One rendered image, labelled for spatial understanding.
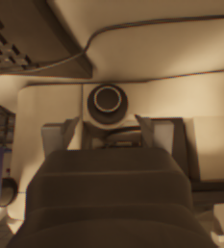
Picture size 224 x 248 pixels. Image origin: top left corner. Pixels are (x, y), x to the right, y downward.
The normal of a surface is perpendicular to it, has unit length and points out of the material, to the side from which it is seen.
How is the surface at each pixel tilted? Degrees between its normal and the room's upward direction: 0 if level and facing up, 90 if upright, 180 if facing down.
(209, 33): 0
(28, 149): 90
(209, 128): 90
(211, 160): 90
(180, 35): 0
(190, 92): 81
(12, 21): 5
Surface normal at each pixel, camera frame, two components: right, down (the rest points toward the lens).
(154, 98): -0.31, -0.21
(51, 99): 0.01, -0.22
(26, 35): -0.05, 0.98
